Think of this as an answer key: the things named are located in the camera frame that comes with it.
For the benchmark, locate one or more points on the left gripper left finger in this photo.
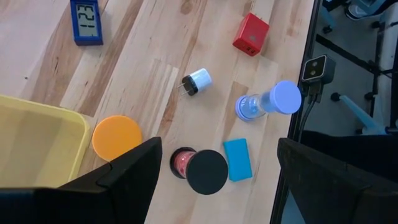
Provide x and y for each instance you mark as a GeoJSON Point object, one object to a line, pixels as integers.
{"type": "Point", "coordinates": [77, 205]}

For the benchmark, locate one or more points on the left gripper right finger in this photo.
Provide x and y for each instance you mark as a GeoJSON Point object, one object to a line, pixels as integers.
{"type": "Point", "coordinates": [342, 205]}

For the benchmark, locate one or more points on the orange-capped hourglass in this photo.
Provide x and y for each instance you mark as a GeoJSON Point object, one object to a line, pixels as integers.
{"type": "Point", "coordinates": [115, 137]}

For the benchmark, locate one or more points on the white cube wall charger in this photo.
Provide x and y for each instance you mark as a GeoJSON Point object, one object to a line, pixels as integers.
{"type": "Point", "coordinates": [200, 80]}

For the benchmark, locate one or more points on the blue digital clock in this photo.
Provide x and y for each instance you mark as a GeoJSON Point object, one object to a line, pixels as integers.
{"type": "Point", "coordinates": [85, 21]}

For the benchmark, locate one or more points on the yellow plastic bin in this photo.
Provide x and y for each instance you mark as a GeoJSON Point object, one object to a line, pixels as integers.
{"type": "Point", "coordinates": [37, 140]}

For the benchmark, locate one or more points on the light blue chair base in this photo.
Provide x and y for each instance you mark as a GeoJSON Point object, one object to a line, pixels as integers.
{"type": "Point", "coordinates": [360, 9]}
{"type": "Point", "coordinates": [357, 112]}

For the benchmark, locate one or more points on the teal rectangular block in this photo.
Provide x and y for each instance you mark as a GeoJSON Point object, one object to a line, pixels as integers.
{"type": "Point", "coordinates": [237, 160]}

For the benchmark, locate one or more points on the lilac-capped hourglass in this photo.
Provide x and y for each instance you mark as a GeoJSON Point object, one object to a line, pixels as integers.
{"type": "Point", "coordinates": [284, 97]}

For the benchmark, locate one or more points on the black-capped hourglass red sand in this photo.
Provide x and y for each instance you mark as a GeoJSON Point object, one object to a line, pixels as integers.
{"type": "Point", "coordinates": [206, 172]}

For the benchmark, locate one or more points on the table-level camera box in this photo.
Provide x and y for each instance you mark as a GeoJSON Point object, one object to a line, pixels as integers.
{"type": "Point", "coordinates": [317, 70]}

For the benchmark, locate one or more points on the black aluminium rig frame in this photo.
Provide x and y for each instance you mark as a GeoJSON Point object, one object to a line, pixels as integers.
{"type": "Point", "coordinates": [311, 31]}

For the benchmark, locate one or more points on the large red wall charger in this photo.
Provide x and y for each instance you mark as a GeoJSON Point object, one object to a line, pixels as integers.
{"type": "Point", "coordinates": [250, 34]}

